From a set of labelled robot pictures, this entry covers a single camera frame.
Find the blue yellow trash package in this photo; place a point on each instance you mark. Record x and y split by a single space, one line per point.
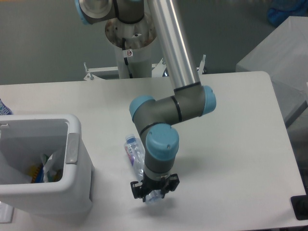
36 173

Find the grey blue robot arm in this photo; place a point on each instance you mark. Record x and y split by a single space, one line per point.
154 119

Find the blue plastic bag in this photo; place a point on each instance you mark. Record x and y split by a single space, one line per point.
280 10

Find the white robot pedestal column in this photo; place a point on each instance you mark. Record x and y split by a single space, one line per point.
132 44

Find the white plastic trash can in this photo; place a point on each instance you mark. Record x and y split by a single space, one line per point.
23 138

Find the clear plastic bag trash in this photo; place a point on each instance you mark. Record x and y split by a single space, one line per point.
49 172

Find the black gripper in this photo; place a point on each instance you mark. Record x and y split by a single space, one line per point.
165 184

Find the blue white patterned packet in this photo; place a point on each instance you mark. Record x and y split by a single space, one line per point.
4 110

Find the clear plastic water bottle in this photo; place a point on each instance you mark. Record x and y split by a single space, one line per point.
136 154

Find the white covered side table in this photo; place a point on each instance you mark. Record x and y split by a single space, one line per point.
283 54

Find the white pedestal base frame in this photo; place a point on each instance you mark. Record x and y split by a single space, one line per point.
158 70

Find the black device at edge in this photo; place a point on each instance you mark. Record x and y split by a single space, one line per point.
300 206

